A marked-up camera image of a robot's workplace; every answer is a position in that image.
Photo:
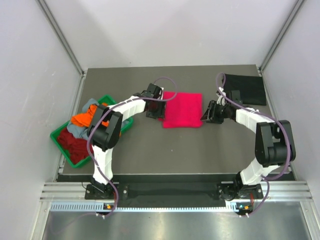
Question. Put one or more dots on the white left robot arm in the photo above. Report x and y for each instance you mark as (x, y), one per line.
(104, 133)

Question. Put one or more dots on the right aluminium frame post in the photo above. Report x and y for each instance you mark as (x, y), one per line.
(288, 21)

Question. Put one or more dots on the folded black t-shirt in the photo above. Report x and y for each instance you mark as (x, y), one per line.
(251, 88)

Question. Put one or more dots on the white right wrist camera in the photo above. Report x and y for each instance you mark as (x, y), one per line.
(221, 97)

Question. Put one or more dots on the aluminium frame post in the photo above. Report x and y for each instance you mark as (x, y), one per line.
(288, 21)
(60, 35)

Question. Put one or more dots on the pink t-shirt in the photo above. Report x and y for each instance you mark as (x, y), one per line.
(183, 111)

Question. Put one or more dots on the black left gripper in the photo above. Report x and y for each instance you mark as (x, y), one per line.
(160, 113)

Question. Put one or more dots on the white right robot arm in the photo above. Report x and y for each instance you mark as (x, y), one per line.
(274, 142)

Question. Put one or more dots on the slotted cable duct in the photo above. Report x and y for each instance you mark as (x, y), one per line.
(104, 207)

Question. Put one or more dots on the orange t-shirt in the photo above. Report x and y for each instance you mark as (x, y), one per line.
(84, 119)

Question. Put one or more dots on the green plastic bin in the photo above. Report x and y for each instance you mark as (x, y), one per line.
(108, 100)

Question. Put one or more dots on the left aluminium frame post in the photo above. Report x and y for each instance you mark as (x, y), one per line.
(60, 35)

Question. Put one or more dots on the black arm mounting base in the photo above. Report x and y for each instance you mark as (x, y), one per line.
(213, 186)

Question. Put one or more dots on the dark red t-shirt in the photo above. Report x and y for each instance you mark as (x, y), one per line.
(76, 148)

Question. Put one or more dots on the grey t-shirt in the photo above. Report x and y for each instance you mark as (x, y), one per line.
(80, 132)

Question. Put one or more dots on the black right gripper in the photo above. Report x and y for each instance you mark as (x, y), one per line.
(210, 115)

